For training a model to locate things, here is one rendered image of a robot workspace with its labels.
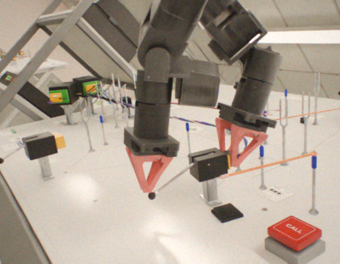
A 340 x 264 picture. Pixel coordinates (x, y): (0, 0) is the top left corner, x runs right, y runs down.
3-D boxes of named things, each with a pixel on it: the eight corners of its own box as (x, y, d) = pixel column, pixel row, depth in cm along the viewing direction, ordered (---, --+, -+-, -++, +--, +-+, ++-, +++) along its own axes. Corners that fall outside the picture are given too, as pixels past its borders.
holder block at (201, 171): (189, 174, 65) (187, 153, 64) (217, 166, 67) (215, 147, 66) (199, 182, 62) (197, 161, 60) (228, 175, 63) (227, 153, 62)
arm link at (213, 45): (206, 43, 61) (247, 6, 60) (207, 49, 73) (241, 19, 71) (251, 97, 62) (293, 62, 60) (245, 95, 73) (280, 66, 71)
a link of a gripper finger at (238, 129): (234, 160, 70) (250, 114, 68) (256, 174, 63) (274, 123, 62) (204, 154, 67) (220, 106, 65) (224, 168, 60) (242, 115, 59)
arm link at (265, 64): (254, 40, 59) (288, 50, 59) (249, 44, 66) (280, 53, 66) (240, 81, 60) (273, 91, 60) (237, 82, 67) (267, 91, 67)
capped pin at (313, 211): (306, 213, 59) (306, 150, 55) (311, 209, 60) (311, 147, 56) (316, 215, 58) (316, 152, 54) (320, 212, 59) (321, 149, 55)
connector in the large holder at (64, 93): (70, 101, 120) (67, 89, 119) (67, 103, 117) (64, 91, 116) (53, 103, 121) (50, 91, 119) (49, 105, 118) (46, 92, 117)
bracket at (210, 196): (199, 196, 68) (197, 171, 66) (211, 192, 68) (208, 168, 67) (210, 206, 63) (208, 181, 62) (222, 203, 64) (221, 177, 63)
